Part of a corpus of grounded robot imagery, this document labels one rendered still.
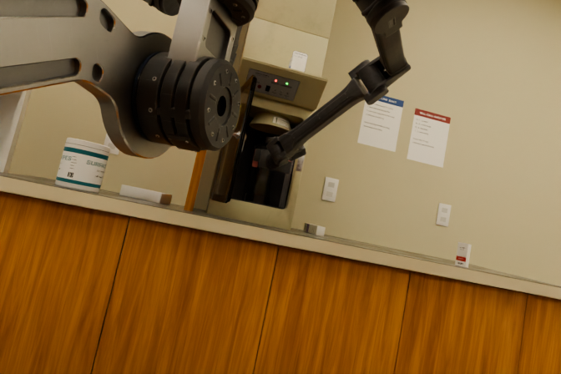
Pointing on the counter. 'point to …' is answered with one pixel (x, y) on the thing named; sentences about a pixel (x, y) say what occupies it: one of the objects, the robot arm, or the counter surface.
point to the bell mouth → (270, 123)
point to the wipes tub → (83, 165)
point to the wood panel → (194, 180)
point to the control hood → (315, 85)
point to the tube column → (298, 6)
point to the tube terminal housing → (265, 42)
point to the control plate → (275, 84)
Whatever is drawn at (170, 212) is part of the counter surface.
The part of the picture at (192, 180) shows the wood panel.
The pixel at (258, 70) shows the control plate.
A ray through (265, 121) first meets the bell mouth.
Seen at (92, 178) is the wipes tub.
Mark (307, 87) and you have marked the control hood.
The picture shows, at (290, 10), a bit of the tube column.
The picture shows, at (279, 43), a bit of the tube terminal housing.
